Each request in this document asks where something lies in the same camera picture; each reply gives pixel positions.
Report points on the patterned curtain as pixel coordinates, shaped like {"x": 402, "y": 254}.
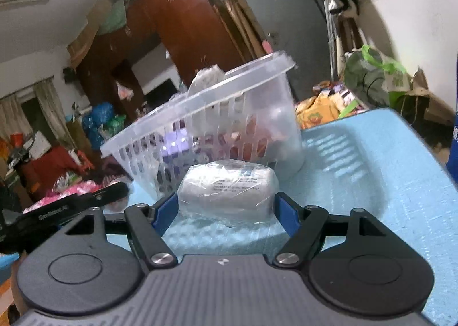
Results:
{"x": 46, "y": 108}

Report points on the pink cloth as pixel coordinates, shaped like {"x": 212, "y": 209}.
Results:
{"x": 68, "y": 192}

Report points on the metal crutches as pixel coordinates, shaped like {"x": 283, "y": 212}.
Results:
{"x": 331, "y": 36}

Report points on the fluorescent tube lamp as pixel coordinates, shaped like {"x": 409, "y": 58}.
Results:
{"x": 25, "y": 0}

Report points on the green and white bag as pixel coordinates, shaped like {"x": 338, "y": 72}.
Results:
{"x": 372, "y": 75}

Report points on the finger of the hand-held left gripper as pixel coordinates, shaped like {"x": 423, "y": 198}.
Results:
{"x": 114, "y": 192}

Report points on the green cloth bundle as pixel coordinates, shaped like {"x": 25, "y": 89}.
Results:
{"x": 118, "y": 13}

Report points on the brown wooden wardrobe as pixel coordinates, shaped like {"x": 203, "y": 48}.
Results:
{"x": 186, "y": 25}

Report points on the blue plastic bag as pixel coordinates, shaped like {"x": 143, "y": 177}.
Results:
{"x": 98, "y": 122}

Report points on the pink board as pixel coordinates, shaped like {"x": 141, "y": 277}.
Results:
{"x": 268, "y": 48}

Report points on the leaning wooden boards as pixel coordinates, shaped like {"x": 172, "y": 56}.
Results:
{"x": 243, "y": 22}

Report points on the red cloth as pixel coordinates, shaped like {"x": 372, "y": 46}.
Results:
{"x": 50, "y": 168}

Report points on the white crumpled plastic bag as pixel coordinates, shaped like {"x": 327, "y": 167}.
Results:
{"x": 207, "y": 77}

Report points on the television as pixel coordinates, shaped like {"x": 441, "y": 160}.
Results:
{"x": 162, "y": 92}

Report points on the white plastic-wrapped packet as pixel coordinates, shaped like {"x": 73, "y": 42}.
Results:
{"x": 229, "y": 186}

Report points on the yellow printed cloth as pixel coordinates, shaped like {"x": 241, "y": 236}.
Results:
{"x": 318, "y": 111}

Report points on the grey door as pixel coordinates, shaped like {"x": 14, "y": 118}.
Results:
{"x": 293, "y": 25}

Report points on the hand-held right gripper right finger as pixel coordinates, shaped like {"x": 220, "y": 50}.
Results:
{"x": 286, "y": 211}

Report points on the translucent white plastic basket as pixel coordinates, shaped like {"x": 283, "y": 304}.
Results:
{"x": 250, "y": 72}

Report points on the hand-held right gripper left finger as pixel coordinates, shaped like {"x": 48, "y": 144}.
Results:
{"x": 166, "y": 211}

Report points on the light blue foam mat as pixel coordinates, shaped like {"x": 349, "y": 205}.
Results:
{"x": 375, "y": 176}

